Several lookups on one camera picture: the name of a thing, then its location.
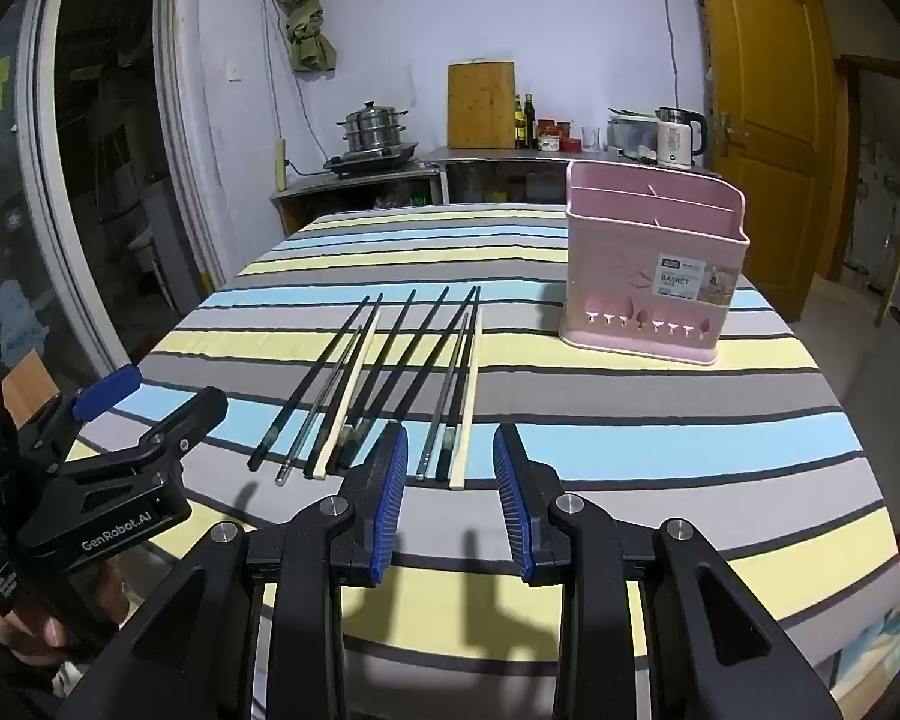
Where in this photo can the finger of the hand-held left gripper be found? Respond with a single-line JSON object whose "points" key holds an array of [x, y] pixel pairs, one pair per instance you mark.
{"points": [[187, 420], [105, 390]]}

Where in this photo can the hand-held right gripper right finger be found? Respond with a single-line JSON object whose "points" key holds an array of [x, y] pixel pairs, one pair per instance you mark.
{"points": [[510, 502]]}

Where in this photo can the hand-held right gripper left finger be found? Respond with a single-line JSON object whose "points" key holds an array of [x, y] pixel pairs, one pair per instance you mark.
{"points": [[390, 502]]}

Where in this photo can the black chopstick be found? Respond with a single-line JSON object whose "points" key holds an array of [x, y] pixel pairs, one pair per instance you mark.
{"points": [[341, 454], [465, 345], [307, 386], [390, 337], [420, 337]]}

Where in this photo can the beige wooden chopstick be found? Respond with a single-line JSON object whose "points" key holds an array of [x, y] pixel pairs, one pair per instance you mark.
{"points": [[345, 390], [466, 420]]}

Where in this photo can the metal chopstick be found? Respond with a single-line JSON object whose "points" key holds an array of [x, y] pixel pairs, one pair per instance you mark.
{"points": [[319, 405], [439, 412]]}

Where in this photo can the pink plastic utensil basket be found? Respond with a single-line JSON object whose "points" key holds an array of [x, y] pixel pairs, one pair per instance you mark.
{"points": [[615, 262]]}

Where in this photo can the person's left hand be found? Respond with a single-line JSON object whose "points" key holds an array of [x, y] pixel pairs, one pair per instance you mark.
{"points": [[22, 634]]}

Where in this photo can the striped tablecloth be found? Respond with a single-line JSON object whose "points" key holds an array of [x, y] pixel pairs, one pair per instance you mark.
{"points": [[645, 435]]}

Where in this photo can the yellowed power strip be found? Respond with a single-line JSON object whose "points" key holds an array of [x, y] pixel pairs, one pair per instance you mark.
{"points": [[278, 165]]}

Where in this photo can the black induction stove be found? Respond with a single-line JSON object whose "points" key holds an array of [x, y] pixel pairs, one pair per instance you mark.
{"points": [[371, 161]]}

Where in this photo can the stainless steel steamer pot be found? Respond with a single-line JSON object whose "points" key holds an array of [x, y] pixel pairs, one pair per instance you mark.
{"points": [[371, 127]]}

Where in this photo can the stainless steel counter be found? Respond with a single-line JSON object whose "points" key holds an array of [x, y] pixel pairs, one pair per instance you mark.
{"points": [[495, 156]]}

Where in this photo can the red lidded jar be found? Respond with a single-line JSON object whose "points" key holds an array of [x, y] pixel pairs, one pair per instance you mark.
{"points": [[565, 136], [547, 136]]}

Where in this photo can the clear drinking glass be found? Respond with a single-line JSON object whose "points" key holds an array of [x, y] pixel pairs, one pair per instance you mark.
{"points": [[589, 141]]}

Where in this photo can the dark glass bottle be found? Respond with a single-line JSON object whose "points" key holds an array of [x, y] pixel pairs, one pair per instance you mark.
{"points": [[518, 127]]}

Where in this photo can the olive oil bottle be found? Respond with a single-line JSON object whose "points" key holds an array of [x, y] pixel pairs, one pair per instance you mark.
{"points": [[530, 127]]}

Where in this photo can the clear plastic container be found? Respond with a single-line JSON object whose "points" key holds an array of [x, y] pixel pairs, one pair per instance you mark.
{"points": [[630, 136]]}

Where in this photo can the wooden cutting board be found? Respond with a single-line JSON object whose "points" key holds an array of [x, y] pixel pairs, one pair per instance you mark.
{"points": [[481, 109]]}

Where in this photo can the green hanging cloth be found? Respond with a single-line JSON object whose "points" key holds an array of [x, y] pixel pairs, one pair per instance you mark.
{"points": [[307, 30]]}

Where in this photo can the yellow wooden door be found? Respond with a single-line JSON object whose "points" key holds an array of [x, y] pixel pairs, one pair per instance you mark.
{"points": [[765, 90]]}

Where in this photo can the white sliding door frame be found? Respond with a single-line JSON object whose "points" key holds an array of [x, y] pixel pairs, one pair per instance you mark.
{"points": [[187, 127]]}

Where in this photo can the white wall switch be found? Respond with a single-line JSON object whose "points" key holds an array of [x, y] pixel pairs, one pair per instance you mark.
{"points": [[233, 70]]}

